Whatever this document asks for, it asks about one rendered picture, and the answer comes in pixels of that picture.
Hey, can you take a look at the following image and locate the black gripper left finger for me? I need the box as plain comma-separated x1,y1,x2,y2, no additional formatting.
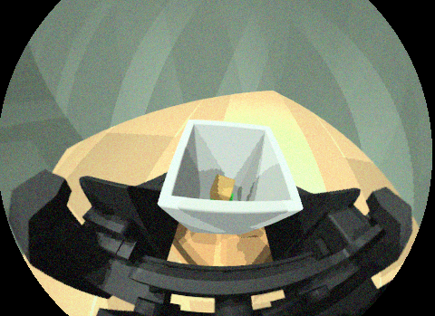
79,171,178,261

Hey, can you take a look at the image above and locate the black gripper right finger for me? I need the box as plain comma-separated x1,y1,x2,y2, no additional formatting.
264,186,362,262

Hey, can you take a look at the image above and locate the brown shallow tray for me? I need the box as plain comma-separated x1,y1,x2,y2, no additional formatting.
170,222,273,266

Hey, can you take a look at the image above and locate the small tan block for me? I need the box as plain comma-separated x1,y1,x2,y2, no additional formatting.
210,175,236,201

